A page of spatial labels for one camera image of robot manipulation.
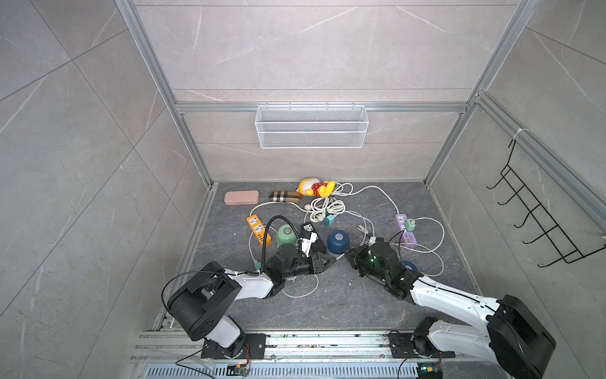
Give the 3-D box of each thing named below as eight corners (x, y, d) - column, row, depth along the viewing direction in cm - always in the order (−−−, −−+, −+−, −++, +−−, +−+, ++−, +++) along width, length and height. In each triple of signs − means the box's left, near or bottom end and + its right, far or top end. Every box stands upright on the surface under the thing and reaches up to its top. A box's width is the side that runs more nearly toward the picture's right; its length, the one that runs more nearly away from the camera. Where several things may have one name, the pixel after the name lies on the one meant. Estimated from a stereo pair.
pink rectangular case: (223, 204, 113) (222, 202, 112) (226, 193, 118) (225, 190, 117) (257, 204, 114) (256, 202, 112) (259, 193, 118) (259, 190, 117)
